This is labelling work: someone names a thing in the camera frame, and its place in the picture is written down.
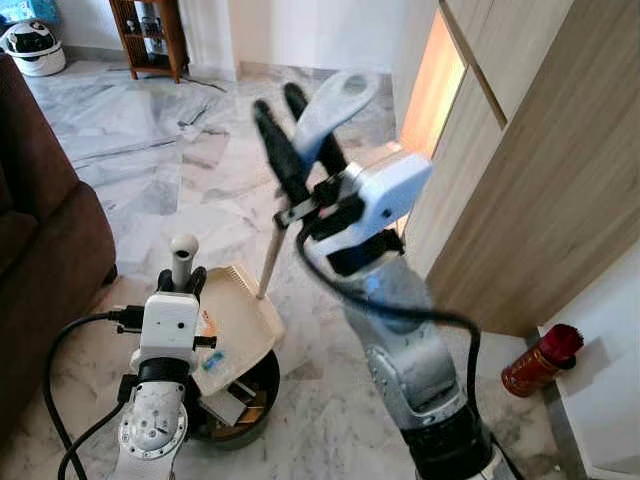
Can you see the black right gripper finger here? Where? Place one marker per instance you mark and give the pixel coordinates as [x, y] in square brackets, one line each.
[325, 150]
[280, 155]

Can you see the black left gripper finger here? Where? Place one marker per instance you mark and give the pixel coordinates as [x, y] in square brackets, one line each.
[165, 283]
[199, 280]

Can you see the small blue scrap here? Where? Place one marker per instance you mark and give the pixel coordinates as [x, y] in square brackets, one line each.
[213, 360]

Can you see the small orange scrap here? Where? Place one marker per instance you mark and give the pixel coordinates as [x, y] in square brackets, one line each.
[208, 322]

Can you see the small grey carton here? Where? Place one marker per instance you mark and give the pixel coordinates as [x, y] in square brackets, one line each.
[225, 405]

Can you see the black round rubbish bin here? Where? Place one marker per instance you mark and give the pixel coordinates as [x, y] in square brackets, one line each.
[262, 405]

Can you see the brown sofa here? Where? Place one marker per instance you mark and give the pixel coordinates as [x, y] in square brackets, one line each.
[45, 260]

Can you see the brown wooden shelf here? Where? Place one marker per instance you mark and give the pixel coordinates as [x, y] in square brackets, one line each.
[150, 40]

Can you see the light wooden cabinet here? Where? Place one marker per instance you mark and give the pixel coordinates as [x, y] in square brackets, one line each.
[540, 170]

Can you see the red canister dark cap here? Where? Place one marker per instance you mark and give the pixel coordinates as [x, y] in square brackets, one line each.
[530, 365]

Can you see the white and black appliance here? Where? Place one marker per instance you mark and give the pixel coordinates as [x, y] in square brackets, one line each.
[32, 48]

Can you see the light blue bag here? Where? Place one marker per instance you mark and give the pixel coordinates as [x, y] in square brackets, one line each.
[28, 8]

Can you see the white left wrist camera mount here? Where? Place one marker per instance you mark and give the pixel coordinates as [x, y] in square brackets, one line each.
[170, 330]

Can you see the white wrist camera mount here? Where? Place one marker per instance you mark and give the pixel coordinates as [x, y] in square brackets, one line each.
[385, 195]
[170, 330]

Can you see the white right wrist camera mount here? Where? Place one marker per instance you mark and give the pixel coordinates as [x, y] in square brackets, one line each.
[385, 195]

